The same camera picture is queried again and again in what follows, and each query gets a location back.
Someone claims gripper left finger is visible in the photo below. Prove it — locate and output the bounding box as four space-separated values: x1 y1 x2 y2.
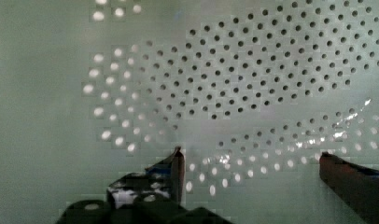
56 147 232 224

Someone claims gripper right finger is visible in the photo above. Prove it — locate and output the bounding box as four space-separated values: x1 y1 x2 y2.
319 152 379 224

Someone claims mint green plastic strainer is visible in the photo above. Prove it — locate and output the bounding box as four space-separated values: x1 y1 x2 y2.
0 0 379 224

